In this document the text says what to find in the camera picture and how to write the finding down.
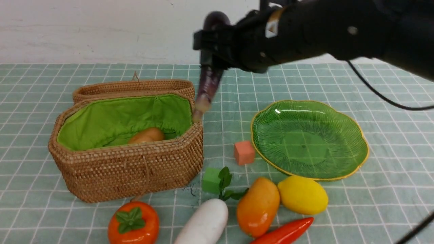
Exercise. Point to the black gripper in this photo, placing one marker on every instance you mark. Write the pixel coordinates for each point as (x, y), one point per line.
(252, 44)

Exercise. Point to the dark purple eggplant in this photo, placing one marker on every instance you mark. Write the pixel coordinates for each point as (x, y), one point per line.
(209, 78)

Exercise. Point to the brown potato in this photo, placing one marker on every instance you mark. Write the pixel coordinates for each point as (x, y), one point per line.
(151, 134)

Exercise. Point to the orange yellow mango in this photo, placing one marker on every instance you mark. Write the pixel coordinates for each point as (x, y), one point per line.
(257, 209)

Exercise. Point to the yellow lemon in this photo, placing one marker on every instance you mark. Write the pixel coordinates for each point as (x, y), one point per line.
(302, 195)

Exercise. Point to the white radish with leaves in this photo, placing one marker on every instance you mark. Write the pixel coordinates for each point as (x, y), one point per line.
(208, 222)

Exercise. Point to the red chili pepper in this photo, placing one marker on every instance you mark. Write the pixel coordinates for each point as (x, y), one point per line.
(287, 233)

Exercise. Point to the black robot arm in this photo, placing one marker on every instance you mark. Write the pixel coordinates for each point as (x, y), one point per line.
(399, 32)

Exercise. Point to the woven rattan basket lid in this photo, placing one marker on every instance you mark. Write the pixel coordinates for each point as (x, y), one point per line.
(134, 85)

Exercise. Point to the orange foam cube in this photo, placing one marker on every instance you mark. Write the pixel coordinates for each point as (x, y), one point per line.
(244, 153)

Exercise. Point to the green glass leaf plate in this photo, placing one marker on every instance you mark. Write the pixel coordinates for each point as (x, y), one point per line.
(309, 139)

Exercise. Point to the green foam cube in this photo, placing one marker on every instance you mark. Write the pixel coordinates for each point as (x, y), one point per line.
(211, 181)

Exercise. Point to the woven rattan basket green lining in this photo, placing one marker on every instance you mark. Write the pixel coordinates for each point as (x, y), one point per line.
(89, 144)

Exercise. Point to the orange persimmon green leaf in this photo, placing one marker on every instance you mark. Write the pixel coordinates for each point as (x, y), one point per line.
(134, 223)

